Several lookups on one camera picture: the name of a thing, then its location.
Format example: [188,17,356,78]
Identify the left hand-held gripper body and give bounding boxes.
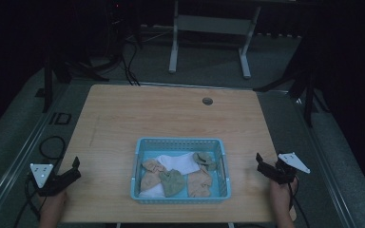
[29,162,77,198]

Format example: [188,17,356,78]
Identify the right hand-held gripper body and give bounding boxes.
[267,152,311,185]

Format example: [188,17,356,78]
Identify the person's left hand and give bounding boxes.
[37,189,68,228]

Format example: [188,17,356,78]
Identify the person's right hand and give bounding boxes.
[269,177,299,228]

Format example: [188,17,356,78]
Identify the light blue plastic basket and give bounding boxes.
[129,137,232,205]

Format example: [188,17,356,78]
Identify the small green sock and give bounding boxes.
[192,151,219,172]

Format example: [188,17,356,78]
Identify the peach sock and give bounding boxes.
[186,166,214,199]
[140,158,167,193]

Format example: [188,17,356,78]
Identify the large white sock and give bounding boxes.
[155,151,202,176]

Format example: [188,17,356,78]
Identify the small white sock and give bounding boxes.
[138,182,166,200]

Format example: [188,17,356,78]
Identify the black metal stand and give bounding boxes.
[252,37,331,128]
[34,41,110,114]

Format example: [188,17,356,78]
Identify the large green sock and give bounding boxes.
[158,168,186,199]

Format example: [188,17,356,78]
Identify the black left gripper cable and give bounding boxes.
[13,135,67,228]

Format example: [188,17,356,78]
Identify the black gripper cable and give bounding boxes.
[286,181,312,228]
[13,135,67,228]

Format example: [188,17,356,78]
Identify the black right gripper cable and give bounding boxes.
[286,181,312,228]

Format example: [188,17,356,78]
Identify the black floor cables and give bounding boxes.
[88,29,142,87]

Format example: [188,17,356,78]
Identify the white metal desk frame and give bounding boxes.
[168,0,262,80]

